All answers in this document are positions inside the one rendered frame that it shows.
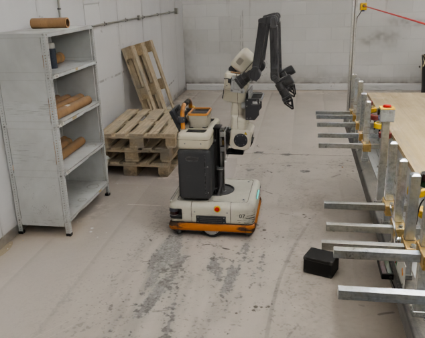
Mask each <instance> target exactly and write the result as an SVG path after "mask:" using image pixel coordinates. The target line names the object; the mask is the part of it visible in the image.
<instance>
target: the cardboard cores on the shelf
mask: <svg viewBox="0 0 425 338"><path fill-rule="evenodd" d="M56 58H57V64H58V63H61V62H63V61H64V60H65V56H64V54H63V53H61V52H58V53H56ZM55 98H56V108H57V114H58V119H61V118H63V117H65V116H67V115H69V114H71V113H73V112H75V111H77V110H79V109H81V108H83V107H85V106H87V105H89V104H91V103H92V99H91V97H90V96H88V95H87V96H84V95H83V94H81V93H79V94H77V95H75V96H73V97H71V96H70V95H68V94H67V95H64V96H60V95H55ZM60 140H61V146H62V156H63V160H64V159H65V158H67V157H68V156H69V155H71V154H72V153H73V152H75V151H76V150H77V149H78V148H80V147H81V146H83V145H84V144H85V142H86V140H85V139H84V138H83V137H78V138H77V139H76V140H74V141H72V140H71V139H70V138H69V137H66V136H63V137H61V138H60Z"/></svg>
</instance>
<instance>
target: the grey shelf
mask: <svg viewBox="0 0 425 338"><path fill-rule="evenodd" d="M89 30H90V33H89ZM50 37H51V38H50ZM51 41H52V42H54V45H55V49H56V53H58V52H61V53H63V54H64V56H65V60H64V61H63V62H61V63H58V68H54V69H52V67H51V61H50V51H49V45H48V43H50V42H51ZM90 42H91V46H90ZM91 49H92V53H91ZM42 55H43V57H42ZM92 55H93V59H92ZM45 58H46V59H45ZM43 59H44V63H43ZM93 69H94V73H93ZM94 76H95V79H94ZM56 83H57V86H56ZM95 88H96V92H95ZM57 89H58V92H57ZM79 93H81V94H83V95H84V96H87V95H88V96H90V97H91V99H92V103H91V104H89V105H87V106H85V107H83V108H81V109H79V110H77V111H75V112H73V113H71V114H69V115H67V116H65V117H63V118H61V119H58V114H57V108H56V98H55V95H57V94H58V95H60V96H64V95H67V94H68V95H70V96H71V97H73V96H75V95H77V94H79ZM96 95H97V99H96ZM50 97H51V98H50ZM48 100H49V103H48ZM49 105H50V108H49ZM97 108H98V112H97ZM98 115H99V119H98ZM50 116H51V118H50ZM0 118H1V125H2V130H3V138H4V142H5V150H6V154H7V162H8V167H9V175H10V179H11V187H12V191H13V200H14V204H15V212H16V216H17V224H18V229H19V231H18V233H19V234H24V233H25V229H23V227H22V224H23V225H39V226H54V227H65V228H66V236H69V237H71V236H72V235H73V232H72V225H71V221H72V220H73V219H74V218H75V217H76V216H77V214H78V213H79V212H80V211H81V210H83V209H84V208H85V207H86V206H87V205H88V204H89V203H90V202H91V201H92V200H93V199H94V198H95V197H96V196H97V195H98V194H99V193H100V192H101V191H102V190H103V189H104V188H105V187H106V193H105V196H109V195H110V194H111V193H110V191H109V178H108V170H107V157H106V150H105V137H104V130H103V116H102V109H101V96H100V89H99V76H98V69H97V55H96V48H95V35H94V28H93V25H70V27H69V28H41V29H32V28H27V29H23V30H14V31H9V32H0ZM99 128H100V132H99ZM62 132H63V135H62ZM100 135H101V138H100ZM63 136H66V137H69V138H70V139H71V140H72V141H74V140H76V139H77V138H78V137H83V138H84V139H85V140H86V142H85V144H84V145H83V146H81V147H80V148H78V149H77V150H76V151H75V152H73V153H72V154H71V155H69V156H68V157H67V158H65V159H64V160H63V156H62V146H61V140H60V138H61V137H63ZM54 146H55V149H54ZM101 148H102V152H101ZM55 151H56V154H55ZM102 155H103V159H102ZM56 161H57V165H56ZM103 168H104V171H103ZM104 175H105V178H104ZM64 224H65V226H64Z"/></svg>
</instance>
